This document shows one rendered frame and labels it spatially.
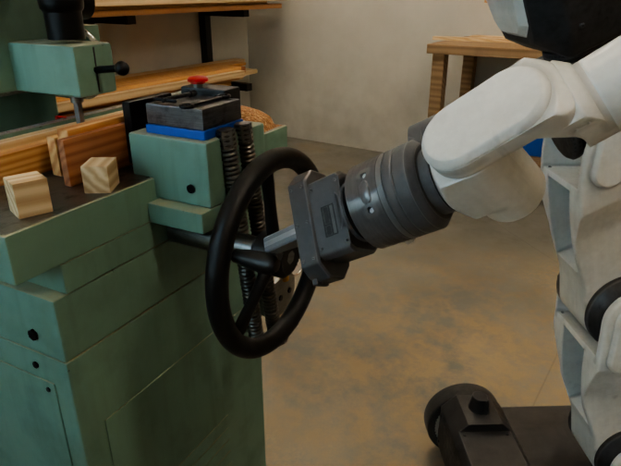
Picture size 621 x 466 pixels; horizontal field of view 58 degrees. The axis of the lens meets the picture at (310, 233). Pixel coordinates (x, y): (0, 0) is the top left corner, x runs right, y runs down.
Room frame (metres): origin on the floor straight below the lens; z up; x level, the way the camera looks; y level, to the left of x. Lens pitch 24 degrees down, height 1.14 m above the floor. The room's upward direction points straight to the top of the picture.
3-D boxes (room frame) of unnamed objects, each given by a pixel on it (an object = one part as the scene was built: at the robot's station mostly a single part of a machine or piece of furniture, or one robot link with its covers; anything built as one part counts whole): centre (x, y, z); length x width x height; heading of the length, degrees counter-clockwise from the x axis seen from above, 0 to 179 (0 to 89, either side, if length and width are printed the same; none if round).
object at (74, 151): (0.82, 0.27, 0.93); 0.24 x 0.01 x 0.06; 152
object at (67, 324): (0.91, 0.46, 0.76); 0.57 x 0.45 x 0.09; 62
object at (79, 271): (0.83, 0.30, 0.82); 0.40 x 0.21 x 0.04; 152
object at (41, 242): (0.84, 0.24, 0.87); 0.61 x 0.30 x 0.06; 152
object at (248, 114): (1.07, 0.14, 0.92); 0.14 x 0.09 x 0.04; 62
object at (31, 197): (0.62, 0.33, 0.92); 0.04 x 0.04 x 0.04; 41
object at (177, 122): (0.80, 0.16, 0.99); 0.13 x 0.11 x 0.06; 152
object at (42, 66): (0.86, 0.37, 1.03); 0.14 x 0.07 x 0.09; 62
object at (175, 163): (0.80, 0.16, 0.91); 0.15 x 0.14 x 0.09; 152
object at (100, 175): (0.71, 0.27, 0.92); 0.04 x 0.03 x 0.04; 2
